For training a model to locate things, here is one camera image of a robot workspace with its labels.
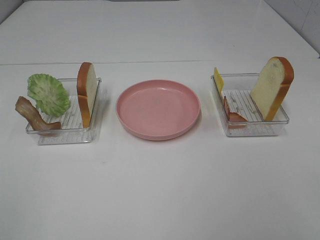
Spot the yellow cheese slice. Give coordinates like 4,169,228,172
213,67,224,97

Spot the pink bacon strip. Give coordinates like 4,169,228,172
223,96,248,123

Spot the bread slice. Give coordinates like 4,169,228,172
77,62,98,128
250,56,294,122

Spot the green lettuce leaf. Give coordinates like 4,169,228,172
27,73,71,117

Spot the dark brown bacon strip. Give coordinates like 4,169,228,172
15,96,61,131

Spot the pink round plate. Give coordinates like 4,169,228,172
116,79,201,141

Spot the clear right plastic tray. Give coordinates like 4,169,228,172
211,73,289,137

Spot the clear plastic tray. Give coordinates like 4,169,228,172
211,73,289,137
25,77,102,145

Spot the clear left plastic tray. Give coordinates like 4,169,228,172
25,77,102,145

